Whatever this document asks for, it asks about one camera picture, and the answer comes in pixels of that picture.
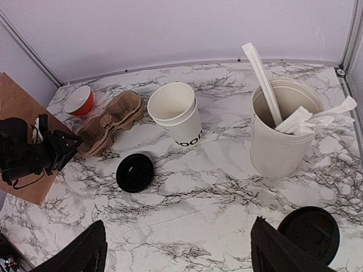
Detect black cup lid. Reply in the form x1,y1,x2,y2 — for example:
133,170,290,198
277,206,340,266

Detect brown paper bag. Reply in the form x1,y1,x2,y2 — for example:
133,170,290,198
1,73,83,205

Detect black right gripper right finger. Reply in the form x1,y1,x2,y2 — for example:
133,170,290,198
251,216,333,272

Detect orange white bowl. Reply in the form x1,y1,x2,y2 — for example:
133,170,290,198
64,86,94,116

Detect white wrapped straw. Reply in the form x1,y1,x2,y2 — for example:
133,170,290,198
242,42,282,126

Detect right aluminium frame post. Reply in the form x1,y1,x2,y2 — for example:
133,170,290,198
336,0,362,78

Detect aluminium frame post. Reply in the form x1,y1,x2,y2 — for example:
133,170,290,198
1,10,64,87
336,0,362,78

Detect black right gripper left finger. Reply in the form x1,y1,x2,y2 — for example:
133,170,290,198
32,220,107,271

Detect left aluminium frame post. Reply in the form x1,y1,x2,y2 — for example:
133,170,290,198
1,10,64,87

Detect stacked cardboard cup carriers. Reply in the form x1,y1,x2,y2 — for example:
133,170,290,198
77,90,144,158

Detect stack of white paper cups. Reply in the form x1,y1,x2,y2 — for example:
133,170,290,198
147,82,203,148

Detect white wrapped utensil packet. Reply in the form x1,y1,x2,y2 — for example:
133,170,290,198
275,96,357,135

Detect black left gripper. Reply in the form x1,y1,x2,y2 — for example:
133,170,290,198
31,130,83,173

